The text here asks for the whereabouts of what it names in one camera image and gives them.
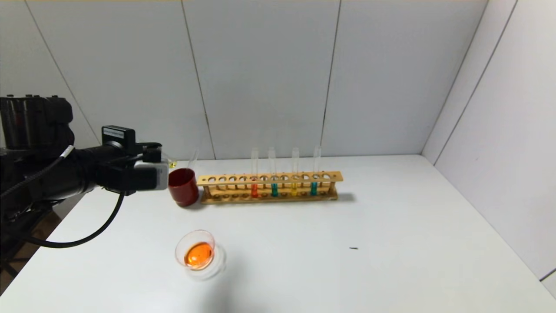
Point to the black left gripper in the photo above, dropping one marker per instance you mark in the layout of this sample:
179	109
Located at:
118	134

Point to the test tube with yellow pigment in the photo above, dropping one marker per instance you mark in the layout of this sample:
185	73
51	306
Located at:
294	189
173	164

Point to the test tube with red pigment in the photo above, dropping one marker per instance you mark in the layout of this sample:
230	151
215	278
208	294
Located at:
254	191
194	158

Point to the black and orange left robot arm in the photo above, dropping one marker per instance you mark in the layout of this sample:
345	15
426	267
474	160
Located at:
43	174

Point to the test tube with teal pigment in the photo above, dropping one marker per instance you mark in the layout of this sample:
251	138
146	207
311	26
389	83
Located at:
274	190
313	189

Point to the wooden test tube rack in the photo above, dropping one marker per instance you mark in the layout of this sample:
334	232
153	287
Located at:
336	176

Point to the dark red cup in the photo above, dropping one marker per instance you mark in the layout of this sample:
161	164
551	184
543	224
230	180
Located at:
184	191

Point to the clear glass dish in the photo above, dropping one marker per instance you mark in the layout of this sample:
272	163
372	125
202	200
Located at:
200	256

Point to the dark background furniture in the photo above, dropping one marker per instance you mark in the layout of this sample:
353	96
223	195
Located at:
17	243

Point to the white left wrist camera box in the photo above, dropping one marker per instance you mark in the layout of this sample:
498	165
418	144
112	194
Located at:
152	174

